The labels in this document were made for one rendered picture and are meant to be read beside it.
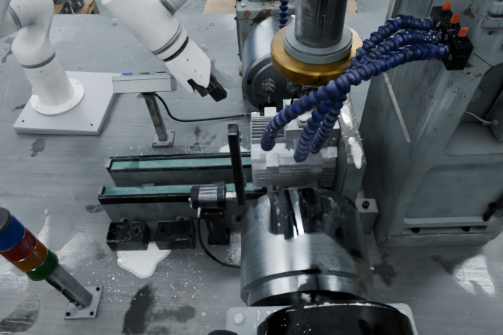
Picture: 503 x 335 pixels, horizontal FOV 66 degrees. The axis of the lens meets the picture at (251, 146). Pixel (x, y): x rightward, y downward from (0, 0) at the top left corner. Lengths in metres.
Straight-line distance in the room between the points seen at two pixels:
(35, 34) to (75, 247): 0.68
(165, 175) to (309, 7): 0.67
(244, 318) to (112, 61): 1.33
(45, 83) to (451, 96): 1.25
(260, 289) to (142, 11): 0.55
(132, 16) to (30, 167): 0.82
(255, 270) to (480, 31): 0.51
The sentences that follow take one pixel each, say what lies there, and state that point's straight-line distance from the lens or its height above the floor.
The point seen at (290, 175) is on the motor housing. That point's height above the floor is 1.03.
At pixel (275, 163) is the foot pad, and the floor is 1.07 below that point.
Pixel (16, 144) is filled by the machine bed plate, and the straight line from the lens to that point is 1.57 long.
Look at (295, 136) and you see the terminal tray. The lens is 0.88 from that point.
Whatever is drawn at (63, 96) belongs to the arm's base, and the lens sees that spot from 1.55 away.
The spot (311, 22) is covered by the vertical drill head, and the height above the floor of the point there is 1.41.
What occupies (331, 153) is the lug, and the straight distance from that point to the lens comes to 0.91.
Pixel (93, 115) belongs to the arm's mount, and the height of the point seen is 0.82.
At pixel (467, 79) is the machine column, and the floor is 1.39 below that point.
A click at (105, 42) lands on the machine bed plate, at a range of 1.88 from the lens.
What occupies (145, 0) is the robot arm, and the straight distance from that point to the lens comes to 0.79.
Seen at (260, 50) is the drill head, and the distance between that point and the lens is 1.09.
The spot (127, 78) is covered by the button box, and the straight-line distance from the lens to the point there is 1.18.
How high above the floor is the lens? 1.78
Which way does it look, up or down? 50 degrees down
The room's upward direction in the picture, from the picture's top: 4 degrees counter-clockwise
